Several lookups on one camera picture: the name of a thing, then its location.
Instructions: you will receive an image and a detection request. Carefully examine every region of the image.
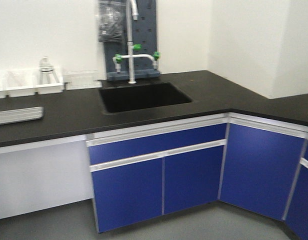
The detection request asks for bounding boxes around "silver metal tray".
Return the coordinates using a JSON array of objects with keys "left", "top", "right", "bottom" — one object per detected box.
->
[{"left": 0, "top": 106, "right": 44, "bottom": 125}]

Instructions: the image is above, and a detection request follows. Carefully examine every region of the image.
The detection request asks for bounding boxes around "black lab sink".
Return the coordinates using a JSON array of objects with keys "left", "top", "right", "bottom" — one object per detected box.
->
[{"left": 99, "top": 82, "right": 192, "bottom": 113}]

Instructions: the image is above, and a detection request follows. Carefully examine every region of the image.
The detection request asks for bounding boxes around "blue lab cabinet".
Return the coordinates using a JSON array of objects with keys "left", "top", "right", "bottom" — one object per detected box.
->
[{"left": 86, "top": 113, "right": 308, "bottom": 240}]

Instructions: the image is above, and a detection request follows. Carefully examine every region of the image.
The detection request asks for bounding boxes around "white test tube rack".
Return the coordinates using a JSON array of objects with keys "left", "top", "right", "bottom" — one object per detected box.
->
[{"left": 63, "top": 70, "right": 102, "bottom": 90}]

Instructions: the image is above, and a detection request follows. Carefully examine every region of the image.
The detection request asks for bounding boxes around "grey pegboard drying rack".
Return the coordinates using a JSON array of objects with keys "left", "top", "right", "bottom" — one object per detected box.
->
[{"left": 102, "top": 0, "right": 158, "bottom": 82}]

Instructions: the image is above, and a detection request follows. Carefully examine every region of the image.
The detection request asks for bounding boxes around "plastic bag of pegs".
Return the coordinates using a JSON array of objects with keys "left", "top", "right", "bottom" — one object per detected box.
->
[{"left": 98, "top": 0, "right": 125, "bottom": 43}]

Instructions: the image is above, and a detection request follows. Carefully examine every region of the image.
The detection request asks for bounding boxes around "white lab faucet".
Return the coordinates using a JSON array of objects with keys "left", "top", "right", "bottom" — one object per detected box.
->
[{"left": 112, "top": 0, "right": 160, "bottom": 84}]

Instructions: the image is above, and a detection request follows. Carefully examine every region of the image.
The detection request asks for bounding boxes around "white right storage bin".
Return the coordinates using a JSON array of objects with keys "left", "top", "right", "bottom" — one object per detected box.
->
[{"left": 33, "top": 67, "right": 64, "bottom": 95}]

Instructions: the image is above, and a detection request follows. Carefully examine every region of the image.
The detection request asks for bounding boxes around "round-bottom glass flask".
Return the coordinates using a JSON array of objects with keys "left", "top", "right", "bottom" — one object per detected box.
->
[{"left": 39, "top": 56, "right": 54, "bottom": 73}]

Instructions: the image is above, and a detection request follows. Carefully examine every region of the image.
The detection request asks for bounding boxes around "white middle storage bin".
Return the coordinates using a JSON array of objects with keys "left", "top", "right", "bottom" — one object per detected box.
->
[{"left": 6, "top": 69, "right": 36, "bottom": 98}]

